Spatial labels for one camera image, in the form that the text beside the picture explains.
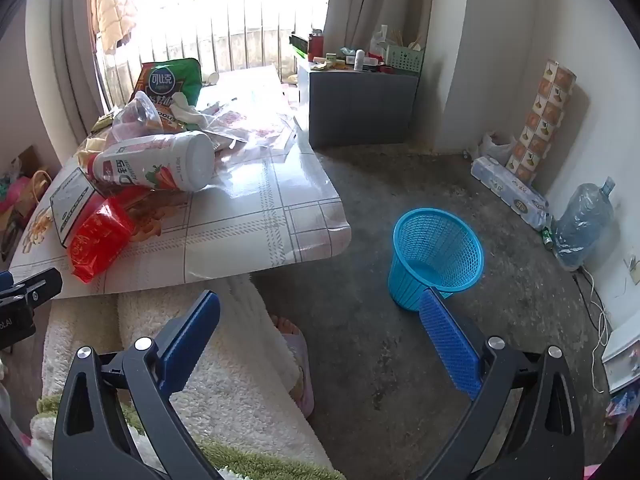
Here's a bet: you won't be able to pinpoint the white drink bottle red label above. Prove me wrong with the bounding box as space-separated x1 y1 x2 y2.
87 131 216 192

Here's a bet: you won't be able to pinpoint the clear plastic bag red print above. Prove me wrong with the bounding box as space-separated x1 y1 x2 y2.
200 96 301 162

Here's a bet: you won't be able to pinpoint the table with floral cover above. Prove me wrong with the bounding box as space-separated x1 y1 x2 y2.
9 65 352 301

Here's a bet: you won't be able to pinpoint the cream quilted jacket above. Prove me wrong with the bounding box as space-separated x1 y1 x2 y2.
86 0 138 53

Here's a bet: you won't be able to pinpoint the cardboard box with clutter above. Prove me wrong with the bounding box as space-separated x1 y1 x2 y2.
0 145 51 261

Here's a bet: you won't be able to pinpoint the person's bare foot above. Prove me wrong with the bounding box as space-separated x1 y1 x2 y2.
270 314 302 337

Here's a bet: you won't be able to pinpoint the grey curtain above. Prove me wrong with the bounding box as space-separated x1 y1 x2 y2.
47 0 108 136

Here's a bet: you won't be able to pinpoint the metal window railing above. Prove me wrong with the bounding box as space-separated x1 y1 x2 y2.
97 0 331 106

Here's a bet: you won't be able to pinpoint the pink slipper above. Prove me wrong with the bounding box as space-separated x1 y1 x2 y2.
282 330 316 418

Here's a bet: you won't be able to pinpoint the grey cabinet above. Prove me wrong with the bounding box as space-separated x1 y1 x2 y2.
298 62 420 150

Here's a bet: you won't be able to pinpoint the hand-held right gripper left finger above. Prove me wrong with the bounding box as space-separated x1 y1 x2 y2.
51 290 223 480

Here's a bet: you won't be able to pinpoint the patterned paper roll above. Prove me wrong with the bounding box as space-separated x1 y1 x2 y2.
506 59 577 186

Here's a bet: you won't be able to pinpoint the red foil packet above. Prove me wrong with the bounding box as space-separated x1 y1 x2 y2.
67 197 136 284

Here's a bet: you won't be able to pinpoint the white cable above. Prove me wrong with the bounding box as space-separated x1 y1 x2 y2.
575 255 640 396

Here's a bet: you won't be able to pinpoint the green plastic basket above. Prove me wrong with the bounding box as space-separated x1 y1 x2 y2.
386 44 426 77

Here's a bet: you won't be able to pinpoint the white plastic drawer box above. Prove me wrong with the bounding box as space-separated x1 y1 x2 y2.
601 325 640 395

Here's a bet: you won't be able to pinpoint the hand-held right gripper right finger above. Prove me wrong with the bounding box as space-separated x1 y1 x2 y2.
417 287 585 480

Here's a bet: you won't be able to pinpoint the toilet paper pack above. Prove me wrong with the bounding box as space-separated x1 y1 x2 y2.
471 156 551 231

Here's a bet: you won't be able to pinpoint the green chip bag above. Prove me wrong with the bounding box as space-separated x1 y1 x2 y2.
131 58 203 111

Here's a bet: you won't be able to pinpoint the black box white label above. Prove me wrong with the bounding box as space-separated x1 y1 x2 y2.
50 167 103 248

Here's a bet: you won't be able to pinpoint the large clear water jug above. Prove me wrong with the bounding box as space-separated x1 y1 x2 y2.
552 176 617 272

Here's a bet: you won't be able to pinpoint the beige curtain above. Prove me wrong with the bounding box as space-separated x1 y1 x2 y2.
324 0 436 53

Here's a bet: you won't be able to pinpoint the white fleece pants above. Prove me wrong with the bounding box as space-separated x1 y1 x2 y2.
30 275 346 480

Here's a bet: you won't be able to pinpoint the blue plastic wastebasket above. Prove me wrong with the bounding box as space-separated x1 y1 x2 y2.
388 206 485 312

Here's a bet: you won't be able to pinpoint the white plastic bag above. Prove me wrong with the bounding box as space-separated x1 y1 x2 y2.
370 25 393 56
480 131 517 161

